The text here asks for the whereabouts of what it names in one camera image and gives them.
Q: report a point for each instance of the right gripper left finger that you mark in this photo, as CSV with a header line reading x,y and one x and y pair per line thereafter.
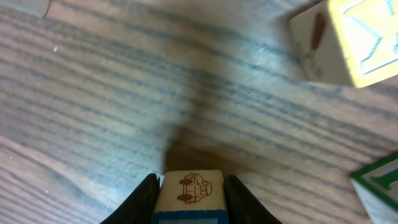
x,y
138,207

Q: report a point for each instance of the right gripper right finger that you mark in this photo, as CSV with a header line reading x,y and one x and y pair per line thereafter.
x,y
243,206

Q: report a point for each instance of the plain block red car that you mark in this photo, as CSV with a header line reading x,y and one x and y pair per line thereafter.
x,y
191,196

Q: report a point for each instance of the green number 4 block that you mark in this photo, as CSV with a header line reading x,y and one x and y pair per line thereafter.
x,y
376,186

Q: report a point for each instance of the yellow block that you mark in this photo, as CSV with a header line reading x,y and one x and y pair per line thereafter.
x,y
347,42

